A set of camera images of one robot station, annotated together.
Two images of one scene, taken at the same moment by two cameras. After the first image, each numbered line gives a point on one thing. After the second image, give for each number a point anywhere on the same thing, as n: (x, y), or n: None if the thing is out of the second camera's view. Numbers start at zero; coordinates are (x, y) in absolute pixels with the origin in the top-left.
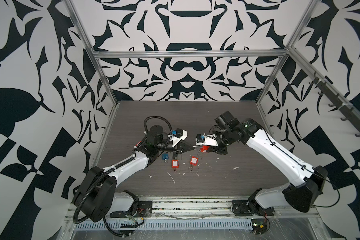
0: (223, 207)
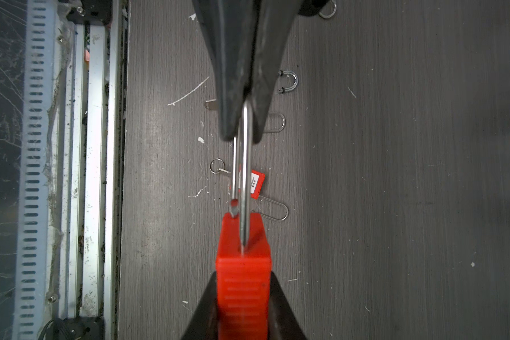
0: (93, 170)
